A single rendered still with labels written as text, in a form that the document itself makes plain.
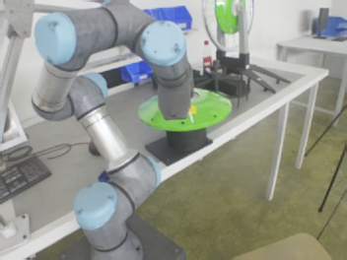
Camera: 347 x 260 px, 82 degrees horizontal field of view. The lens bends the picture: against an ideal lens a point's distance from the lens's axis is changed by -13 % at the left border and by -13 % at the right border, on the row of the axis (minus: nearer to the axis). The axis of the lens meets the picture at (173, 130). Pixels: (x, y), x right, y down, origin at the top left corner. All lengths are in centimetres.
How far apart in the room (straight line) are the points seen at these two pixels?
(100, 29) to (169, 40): 9
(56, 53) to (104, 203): 28
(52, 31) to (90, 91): 24
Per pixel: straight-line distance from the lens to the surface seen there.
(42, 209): 73
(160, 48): 31
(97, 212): 44
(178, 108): 42
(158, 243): 62
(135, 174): 51
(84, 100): 50
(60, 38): 28
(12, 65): 61
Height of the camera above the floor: 136
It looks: 29 degrees down
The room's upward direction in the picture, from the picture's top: 6 degrees counter-clockwise
